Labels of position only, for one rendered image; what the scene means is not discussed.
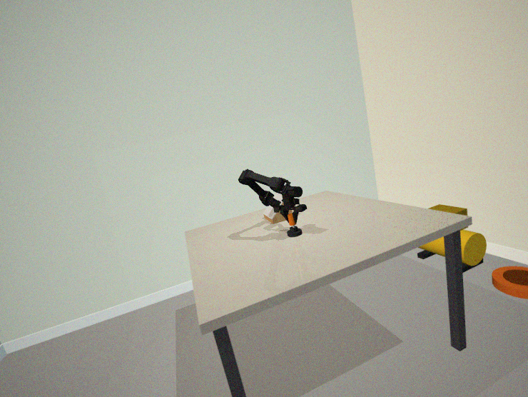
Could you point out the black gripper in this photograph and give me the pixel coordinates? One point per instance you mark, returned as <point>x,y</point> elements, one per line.
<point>289,205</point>

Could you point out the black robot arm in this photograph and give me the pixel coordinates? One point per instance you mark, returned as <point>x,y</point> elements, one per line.
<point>276,184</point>

